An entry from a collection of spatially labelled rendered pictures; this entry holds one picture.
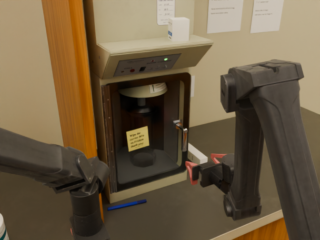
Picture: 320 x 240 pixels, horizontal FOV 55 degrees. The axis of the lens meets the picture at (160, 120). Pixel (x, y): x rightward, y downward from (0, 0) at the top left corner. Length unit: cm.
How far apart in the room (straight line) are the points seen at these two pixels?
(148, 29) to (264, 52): 104
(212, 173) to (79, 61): 48
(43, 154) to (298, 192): 40
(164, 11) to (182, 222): 67
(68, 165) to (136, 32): 49
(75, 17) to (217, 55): 102
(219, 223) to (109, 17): 73
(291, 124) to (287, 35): 153
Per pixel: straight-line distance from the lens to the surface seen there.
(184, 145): 108
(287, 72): 48
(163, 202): 115
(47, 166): 55
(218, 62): 168
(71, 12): 79
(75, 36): 80
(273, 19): 187
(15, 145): 51
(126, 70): 89
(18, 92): 136
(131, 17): 93
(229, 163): 82
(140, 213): 111
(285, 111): 47
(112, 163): 105
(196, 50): 93
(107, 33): 91
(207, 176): 93
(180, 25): 91
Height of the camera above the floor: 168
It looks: 25 degrees down
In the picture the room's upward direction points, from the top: straight up
